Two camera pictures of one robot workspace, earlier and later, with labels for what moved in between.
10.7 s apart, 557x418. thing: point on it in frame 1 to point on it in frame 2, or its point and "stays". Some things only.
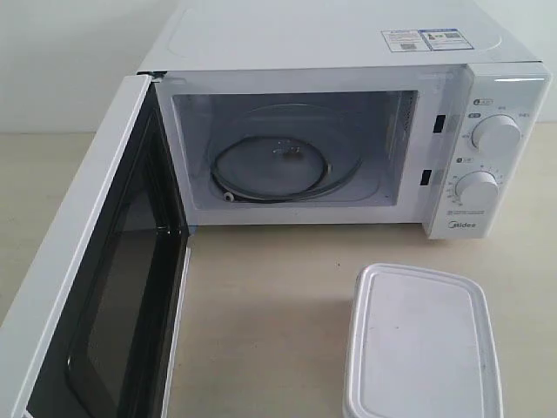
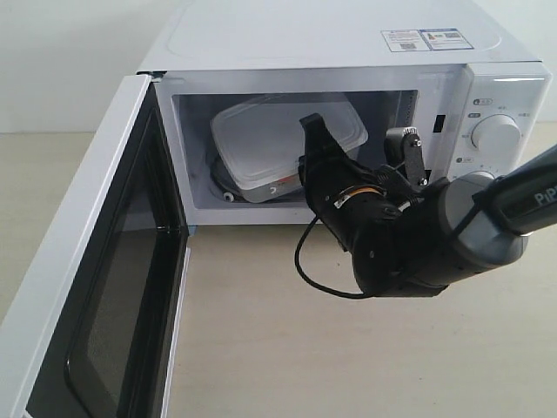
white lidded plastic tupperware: x=419 y=346 to x=258 y=139
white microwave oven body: x=431 y=113 stays
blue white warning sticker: x=426 y=40 stays
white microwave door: x=93 y=329 stays
